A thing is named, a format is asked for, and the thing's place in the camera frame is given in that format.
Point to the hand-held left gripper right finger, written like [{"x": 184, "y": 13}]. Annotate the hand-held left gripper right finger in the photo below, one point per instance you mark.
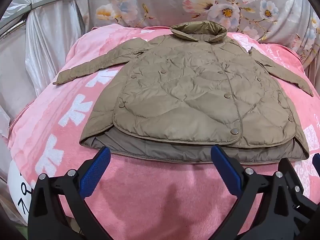
[{"x": 226, "y": 171}]

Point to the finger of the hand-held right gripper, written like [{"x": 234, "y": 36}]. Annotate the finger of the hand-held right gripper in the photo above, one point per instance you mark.
[{"x": 303, "y": 192}]

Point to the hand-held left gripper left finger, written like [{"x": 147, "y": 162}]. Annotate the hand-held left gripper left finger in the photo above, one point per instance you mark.
[{"x": 93, "y": 172}]

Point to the tan quilted jacket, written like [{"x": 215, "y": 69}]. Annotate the tan quilted jacket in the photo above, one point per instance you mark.
[{"x": 190, "y": 90}]

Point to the pink printed blanket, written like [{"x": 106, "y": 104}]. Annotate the pink printed blanket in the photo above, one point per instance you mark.
[{"x": 140, "y": 200}]

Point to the white cushion with black drawing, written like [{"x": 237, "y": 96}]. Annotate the white cushion with black drawing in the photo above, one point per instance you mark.
[{"x": 18, "y": 192}]

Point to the white satin curtain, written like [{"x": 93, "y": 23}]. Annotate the white satin curtain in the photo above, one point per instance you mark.
[{"x": 37, "y": 55}]

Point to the grey floral quilt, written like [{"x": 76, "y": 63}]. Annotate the grey floral quilt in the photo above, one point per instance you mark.
[{"x": 175, "y": 2}]

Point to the grey metal bar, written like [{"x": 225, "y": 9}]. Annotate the grey metal bar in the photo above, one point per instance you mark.
[{"x": 47, "y": 2}]

